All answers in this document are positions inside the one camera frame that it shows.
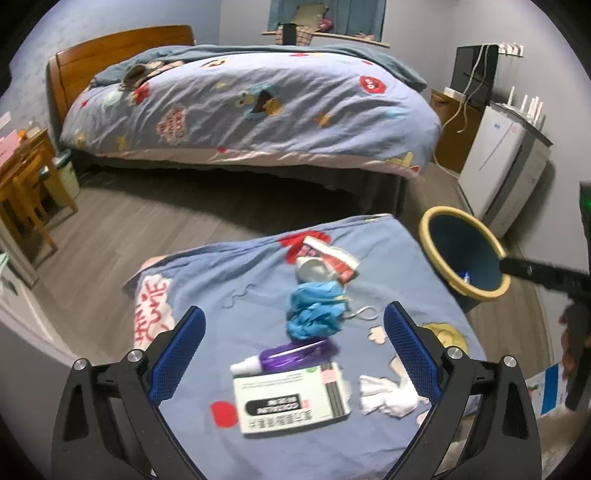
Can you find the small pale green bin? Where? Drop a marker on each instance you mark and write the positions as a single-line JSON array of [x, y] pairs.
[[67, 177]]

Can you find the plaid cloth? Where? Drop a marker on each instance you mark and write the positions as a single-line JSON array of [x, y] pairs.
[[307, 37]]

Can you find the teal bin with yellow rim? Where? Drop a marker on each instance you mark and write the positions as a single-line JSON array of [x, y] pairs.
[[461, 249]]

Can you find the small brown cloth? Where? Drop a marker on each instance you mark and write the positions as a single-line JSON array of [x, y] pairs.
[[134, 77]]

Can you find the pink soft item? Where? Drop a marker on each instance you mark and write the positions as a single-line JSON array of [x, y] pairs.
[[326, 24]]

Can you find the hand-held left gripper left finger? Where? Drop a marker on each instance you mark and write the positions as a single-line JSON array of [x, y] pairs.
[[178, 355]]

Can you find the teal curtain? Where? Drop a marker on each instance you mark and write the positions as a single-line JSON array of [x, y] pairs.
[[360, 16]]

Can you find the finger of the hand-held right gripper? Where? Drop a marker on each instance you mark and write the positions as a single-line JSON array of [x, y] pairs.
[[540, 276]]

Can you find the olive pillow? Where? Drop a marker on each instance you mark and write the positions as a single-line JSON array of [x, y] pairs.
[[308, 14]]

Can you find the white tissue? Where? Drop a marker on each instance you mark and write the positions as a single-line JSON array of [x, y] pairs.
[[390, 397]]

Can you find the white wall switch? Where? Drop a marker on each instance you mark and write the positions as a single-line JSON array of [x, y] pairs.
[[4, 121]]

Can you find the white box with black label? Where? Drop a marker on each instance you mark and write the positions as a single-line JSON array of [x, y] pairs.
[[291, 401]]

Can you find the thin dark thread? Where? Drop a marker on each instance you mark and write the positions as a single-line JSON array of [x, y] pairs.
[[235, 297]]

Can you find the wooden bed headboard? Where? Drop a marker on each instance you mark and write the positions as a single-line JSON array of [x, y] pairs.
[[106, 55]]

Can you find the cartoon print duvet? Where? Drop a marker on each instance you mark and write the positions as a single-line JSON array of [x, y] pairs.
[[277, 115]]

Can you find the wooden chair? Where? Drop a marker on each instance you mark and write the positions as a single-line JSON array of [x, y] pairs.
[[23, 194]]

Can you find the white router with antennas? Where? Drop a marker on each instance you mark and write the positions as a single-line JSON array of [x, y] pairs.
[[531, 108]]

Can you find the cartoon print cushion cover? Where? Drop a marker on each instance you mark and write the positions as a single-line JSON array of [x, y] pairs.
[[221, 332]]

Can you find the purple tube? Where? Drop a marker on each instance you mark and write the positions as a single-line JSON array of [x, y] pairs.
[[295, 357]]

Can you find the person's right hand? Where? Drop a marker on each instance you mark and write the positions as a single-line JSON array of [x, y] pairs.
[[567, 341]]

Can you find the black cloth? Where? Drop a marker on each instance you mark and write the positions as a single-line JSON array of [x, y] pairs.
[[288, 34]]

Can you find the grey-blue blanket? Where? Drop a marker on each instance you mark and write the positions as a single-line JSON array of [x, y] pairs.
[[369, 57]]

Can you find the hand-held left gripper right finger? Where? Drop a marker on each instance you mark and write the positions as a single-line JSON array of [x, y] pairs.
[[411, 350]]

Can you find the wooden windowsill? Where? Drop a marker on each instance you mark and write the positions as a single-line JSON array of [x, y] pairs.
[[369, 42]]

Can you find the white wall hook rack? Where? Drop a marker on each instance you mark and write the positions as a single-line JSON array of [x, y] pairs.
[[511, 49]]

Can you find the red and white packet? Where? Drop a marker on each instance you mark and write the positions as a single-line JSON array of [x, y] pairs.
[[334, 258]]

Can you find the pink box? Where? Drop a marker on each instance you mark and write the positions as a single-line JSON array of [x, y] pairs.
[[8, 145]]

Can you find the black monitor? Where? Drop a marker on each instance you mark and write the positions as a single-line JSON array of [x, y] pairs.
[[466, 74]]

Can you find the blue and white printed package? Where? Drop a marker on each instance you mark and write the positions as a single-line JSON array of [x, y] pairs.
[[549, 390]]

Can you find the white air purifier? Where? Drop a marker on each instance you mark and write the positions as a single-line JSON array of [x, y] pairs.
[[494, 170]]

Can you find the wooden cabinet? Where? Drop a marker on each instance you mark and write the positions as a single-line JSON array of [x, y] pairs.
[[450, 138]]

